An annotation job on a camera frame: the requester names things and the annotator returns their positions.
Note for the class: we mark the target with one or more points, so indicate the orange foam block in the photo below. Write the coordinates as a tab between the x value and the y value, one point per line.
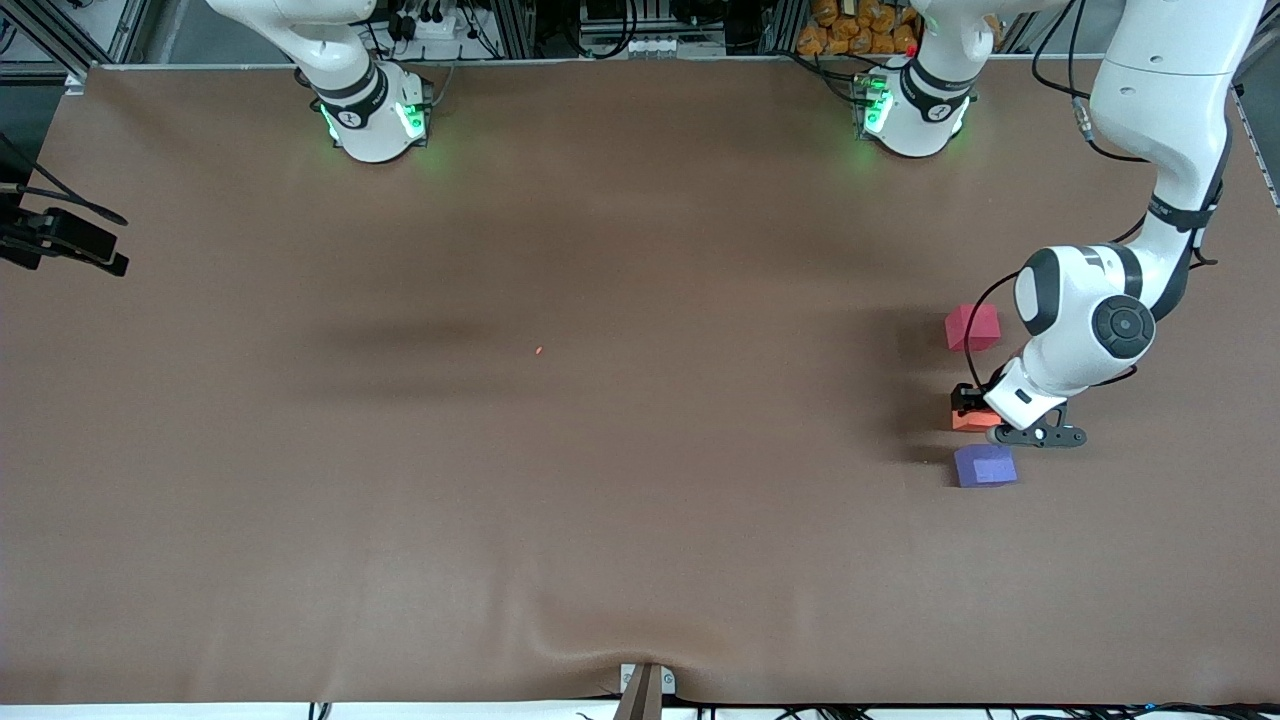
968	422

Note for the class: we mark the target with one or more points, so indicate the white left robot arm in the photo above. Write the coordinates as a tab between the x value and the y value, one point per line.
1160	90

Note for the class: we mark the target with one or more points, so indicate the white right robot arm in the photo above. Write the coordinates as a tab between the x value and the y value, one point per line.
370	130

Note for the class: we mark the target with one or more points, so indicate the purple foam block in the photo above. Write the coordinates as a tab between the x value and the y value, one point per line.
985	465

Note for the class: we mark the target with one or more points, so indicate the red foam block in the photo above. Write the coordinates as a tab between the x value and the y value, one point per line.
970	327

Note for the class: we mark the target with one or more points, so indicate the brown table mat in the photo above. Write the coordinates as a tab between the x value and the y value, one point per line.
640	500

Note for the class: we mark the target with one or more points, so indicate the pile of orange packets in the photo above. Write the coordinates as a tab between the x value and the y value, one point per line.
850	35

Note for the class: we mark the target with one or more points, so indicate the white power strip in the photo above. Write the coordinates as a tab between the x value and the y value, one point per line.
435	30

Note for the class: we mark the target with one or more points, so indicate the white terminal strip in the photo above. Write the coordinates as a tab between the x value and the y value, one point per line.
630	46

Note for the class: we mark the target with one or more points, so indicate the aluminium frame post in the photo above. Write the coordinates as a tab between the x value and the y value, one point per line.
76	80

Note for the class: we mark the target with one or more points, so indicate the small metal clamp bracket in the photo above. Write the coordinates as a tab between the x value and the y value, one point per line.
668	681

